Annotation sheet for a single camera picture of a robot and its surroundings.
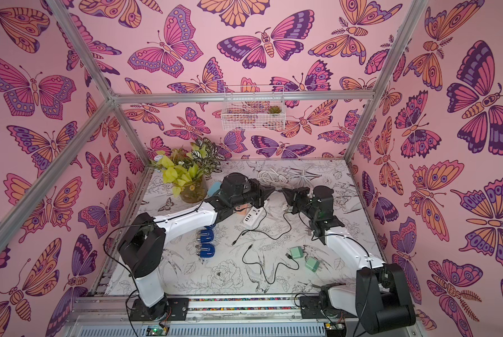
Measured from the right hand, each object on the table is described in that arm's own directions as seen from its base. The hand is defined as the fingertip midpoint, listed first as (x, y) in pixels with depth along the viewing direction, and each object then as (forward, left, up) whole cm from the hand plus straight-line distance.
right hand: (283, 185), depth 80 cm
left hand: (-1, +1, +2) cm, 3 cm away
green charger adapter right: (-22, -12, -21) cm, 33 cm away
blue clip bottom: (-18, +31, -21) cm, 41 cm away
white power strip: (-2, +12, -20) cm, 23 cm away
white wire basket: (+36, +12, +11) cm, 40 cm away
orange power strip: (-11, +16, +2) cm, 19 cm away
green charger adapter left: (-18, -6, -22) cm, 29 cm away
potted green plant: (+10, +41, -3) cm, 42 cm away
